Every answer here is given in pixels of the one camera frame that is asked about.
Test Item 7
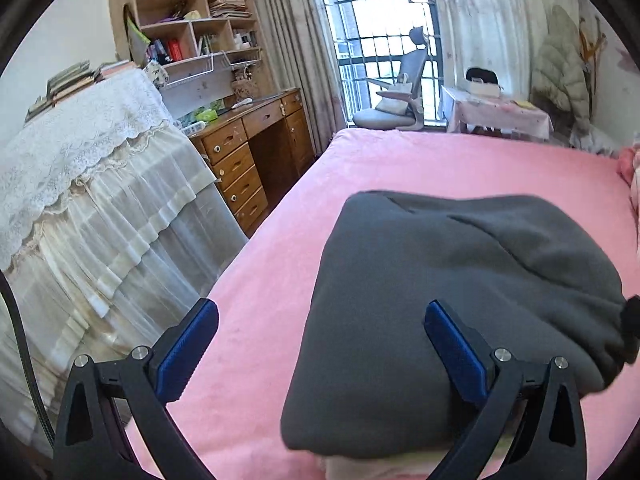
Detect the lace covered furniture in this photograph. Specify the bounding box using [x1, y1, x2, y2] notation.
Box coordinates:
[0, 67, 251, 456]

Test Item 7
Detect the pink printed pillow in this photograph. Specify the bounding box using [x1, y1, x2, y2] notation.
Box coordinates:
[617, 132, 640, 186]

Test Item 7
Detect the wooden coat rack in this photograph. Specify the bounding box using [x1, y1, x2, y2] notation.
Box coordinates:
[577, 15, 608, 121]

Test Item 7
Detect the wooden desk with drawers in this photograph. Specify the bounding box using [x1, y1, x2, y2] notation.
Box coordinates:
[187, 87, 316, 238]

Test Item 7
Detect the black cable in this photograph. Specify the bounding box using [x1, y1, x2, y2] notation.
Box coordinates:
[0, 275, 56, 461]

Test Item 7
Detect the wooden bookshelf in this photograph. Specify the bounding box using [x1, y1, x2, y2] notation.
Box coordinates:
[107, 0, 266, 106]

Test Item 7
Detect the beige curtain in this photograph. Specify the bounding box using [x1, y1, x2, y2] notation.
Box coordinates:
[247, 0, 348, 146]
[430, 0, 581, 96]

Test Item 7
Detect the grey office chair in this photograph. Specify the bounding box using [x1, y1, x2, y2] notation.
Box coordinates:
[352, 25, 436, 131]

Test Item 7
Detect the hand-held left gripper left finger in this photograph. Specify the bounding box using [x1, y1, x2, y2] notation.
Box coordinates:
[52, 297, 221, 480]

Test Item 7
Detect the pink bed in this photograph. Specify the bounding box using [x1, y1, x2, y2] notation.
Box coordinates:
[120, 127, 640, 480]

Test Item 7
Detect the grey two-tone sweatshirt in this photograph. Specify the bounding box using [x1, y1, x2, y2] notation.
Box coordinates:
[280, 190, 636, 461]

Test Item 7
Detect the barred window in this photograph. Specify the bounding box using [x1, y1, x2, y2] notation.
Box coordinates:
[312, 0, 451, 128]

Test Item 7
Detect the green tissue pack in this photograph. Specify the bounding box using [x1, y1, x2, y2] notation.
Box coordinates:
[192, 100, 226, 123]

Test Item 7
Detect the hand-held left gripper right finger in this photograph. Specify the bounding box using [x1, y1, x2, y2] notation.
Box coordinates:
[424, 300, 588, 480]

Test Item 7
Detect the small table with tablecloth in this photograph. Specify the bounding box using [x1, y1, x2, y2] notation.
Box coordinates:
[440, 85, 556, 143]

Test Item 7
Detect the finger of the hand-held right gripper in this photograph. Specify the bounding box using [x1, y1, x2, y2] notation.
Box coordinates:
[619, 294, 640, 378]

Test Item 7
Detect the beige puffer coat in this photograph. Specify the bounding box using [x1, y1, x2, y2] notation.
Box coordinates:
[530, 5, 593, 133]

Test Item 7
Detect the stack of books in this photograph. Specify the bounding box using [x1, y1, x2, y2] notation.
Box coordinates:
[25, 60, 136, 121]

